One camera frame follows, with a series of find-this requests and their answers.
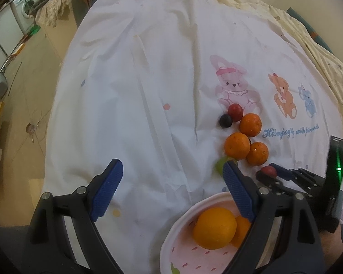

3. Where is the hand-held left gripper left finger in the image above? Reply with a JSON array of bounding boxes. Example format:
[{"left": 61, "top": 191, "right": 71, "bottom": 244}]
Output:
[{"left": 29, "top": 158, "right": 125, "bottom": 274}]

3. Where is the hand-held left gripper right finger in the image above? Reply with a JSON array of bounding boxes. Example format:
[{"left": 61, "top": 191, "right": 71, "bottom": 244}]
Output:
[{"left": 222, "top": 161, "right": 327, "bottom": 274}]

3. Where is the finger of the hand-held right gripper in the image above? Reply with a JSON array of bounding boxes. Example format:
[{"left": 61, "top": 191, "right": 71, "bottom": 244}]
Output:
[
  {"left": 256, "top": 172, "right": 296, "bottom": 196},
  {"left": 269, "top": 163, "right": 325, "bottom": 195}
]

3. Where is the red plum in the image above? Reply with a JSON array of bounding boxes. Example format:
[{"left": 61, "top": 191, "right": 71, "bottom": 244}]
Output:
[
  {"left": 260, "top": 166, "right": 277, "bottom": 178},
  {"left": 228, "top": 104, "right": 244, "bottom": 121}
]

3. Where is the small orange mandarin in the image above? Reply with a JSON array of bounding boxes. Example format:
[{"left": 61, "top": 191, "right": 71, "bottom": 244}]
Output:
[
  {"left": 246, "top": 142, "right": 269, "bottom": 166},
  {"left": 224, "top": 133, "right": 251, "bottom": 161},
  {"left": 239, "top": 113, "right": 263, "bottom": 137}
]

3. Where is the green plum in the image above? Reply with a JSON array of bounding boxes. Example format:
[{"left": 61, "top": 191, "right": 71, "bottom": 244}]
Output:
[{"left": 216, "top": 156, "right": 238, "bottom": 174}]

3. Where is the dark purple grape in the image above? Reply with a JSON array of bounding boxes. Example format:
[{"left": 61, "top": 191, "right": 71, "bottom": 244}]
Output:
[{"left": 220, "top": 114, "right": 233, "bottom": 129}]

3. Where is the white strawberry print plate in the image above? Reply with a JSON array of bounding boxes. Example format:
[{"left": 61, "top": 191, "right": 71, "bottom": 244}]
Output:
[{"left": 160, "top": 192, "right": 258, "bottom": 274}]

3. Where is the deep orange round orange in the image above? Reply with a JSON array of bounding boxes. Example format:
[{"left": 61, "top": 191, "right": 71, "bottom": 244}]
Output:
[{"left": 231, "top": 215, "right": 251, "bottom": 247}]

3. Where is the large yellow-orange orange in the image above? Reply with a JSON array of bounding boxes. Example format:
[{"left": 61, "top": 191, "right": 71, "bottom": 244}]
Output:
[{"left": 193, "top": 207, "right": 237, "bottom": 250}]

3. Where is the white cartoon printed blanket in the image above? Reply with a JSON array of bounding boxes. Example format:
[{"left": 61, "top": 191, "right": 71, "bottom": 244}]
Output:
[{"left": 43, "top": 0, "right": 343, "bottom": 274}]

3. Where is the dark grey cloth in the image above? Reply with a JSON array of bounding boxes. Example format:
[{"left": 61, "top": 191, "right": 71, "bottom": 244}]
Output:
[{"left": 0, "top": 223, "right": 35, "bottom": 274}]

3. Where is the metal pole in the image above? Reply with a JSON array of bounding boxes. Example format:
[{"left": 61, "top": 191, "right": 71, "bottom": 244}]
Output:
[{"left": 0, "top": 31, "right": 32, "bottom": 73}]

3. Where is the cream floral cloth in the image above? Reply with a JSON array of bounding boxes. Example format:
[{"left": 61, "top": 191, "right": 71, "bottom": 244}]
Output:
[{"left": 35, "top": 0, "right": 72, "bottom": 28}]

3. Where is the white cabinet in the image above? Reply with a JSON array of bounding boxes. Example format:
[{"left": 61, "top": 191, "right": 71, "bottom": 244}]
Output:
[{"left": 0, "top": 6, "right": 21, "bottom": 61}]

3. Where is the white washing machine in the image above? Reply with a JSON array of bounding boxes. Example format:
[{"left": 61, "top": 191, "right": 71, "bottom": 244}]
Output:
[{"left": 12, "top": 0, "right": 43, "bottom": 34}]

